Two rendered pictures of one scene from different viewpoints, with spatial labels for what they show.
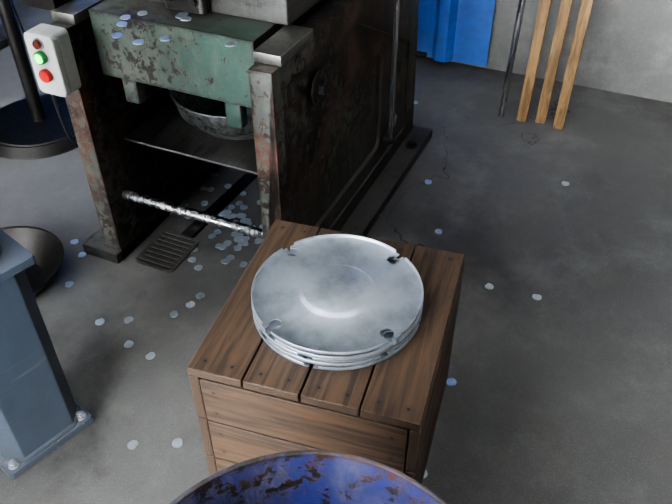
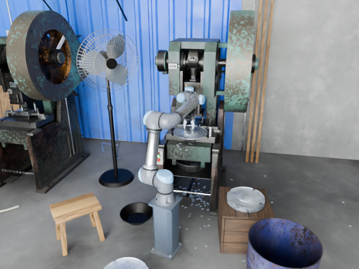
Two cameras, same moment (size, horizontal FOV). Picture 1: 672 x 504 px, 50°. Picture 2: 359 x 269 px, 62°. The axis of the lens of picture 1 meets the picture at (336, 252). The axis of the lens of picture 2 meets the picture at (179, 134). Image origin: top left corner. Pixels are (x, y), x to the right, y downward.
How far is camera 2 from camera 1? 1.42 m
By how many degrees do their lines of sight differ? 21
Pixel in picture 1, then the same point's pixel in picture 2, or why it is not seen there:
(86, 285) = not seen: hidden behind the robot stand
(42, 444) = (174, 251)
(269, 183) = (214, 179)
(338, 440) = not seen: hidden behind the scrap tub
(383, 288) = (254, 195)
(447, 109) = (226, 161)
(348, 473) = (273, 222)
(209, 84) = (197, 158)
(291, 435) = (245, 229)
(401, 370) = (265, 210)
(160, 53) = (185, 152)
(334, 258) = (240, 191)
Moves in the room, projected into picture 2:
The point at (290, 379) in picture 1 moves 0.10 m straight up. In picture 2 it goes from (245, 215) to (246, 203)
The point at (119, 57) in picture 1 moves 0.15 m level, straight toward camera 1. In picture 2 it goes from (172, 154) to (181, 160)
